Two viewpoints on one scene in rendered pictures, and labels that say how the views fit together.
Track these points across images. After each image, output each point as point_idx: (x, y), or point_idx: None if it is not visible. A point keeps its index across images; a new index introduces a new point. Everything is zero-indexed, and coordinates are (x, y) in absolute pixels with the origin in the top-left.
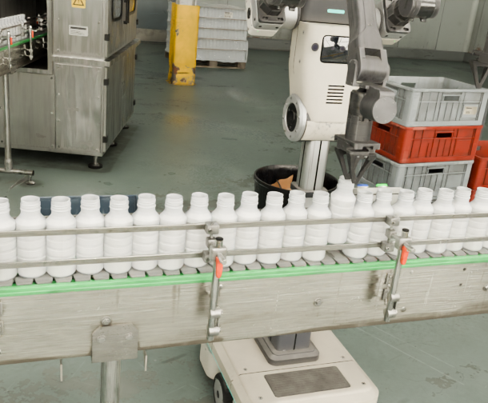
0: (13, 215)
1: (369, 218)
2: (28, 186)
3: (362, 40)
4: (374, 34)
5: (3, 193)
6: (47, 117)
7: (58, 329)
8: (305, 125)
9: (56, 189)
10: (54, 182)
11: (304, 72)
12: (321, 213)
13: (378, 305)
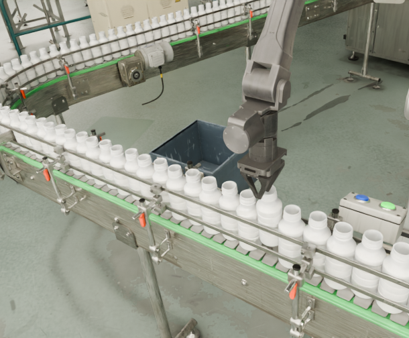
0: (342, 110)
1: (285, 237)
2: (372, 90)
3: (254, 51)
4: (271, 45)
5: (351, 92)
6: None
7: (98, 212)
8: None
9: (390, 95)
10: (394, 90)
11: None
12: (241, 211)
13: (304, 319)
